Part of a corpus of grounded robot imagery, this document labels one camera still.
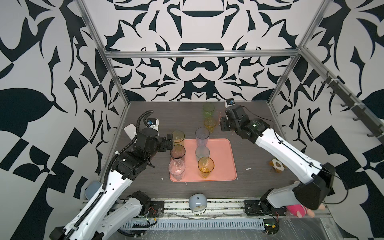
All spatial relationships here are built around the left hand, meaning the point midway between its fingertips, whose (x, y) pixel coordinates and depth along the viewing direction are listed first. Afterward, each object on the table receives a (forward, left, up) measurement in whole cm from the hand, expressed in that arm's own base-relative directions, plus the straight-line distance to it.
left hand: (163, 132), depth 70 cm
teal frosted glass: (+2, -20, -24) cm, 31 cm away
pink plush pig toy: (-31, -62, -21) cm, 73 cm away
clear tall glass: (-8, -5, -23) cm, 24 cm away
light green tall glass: (+8, -6, -18) cm, 20 cm away
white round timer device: (-26, -15, -19) cm, 36 cm away
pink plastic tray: (+2, -33, -25) cm, 41 cm away
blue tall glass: (+6, -19, -13) cm, 24 cm away
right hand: (+9, -31, -1) cm, 32 cm away
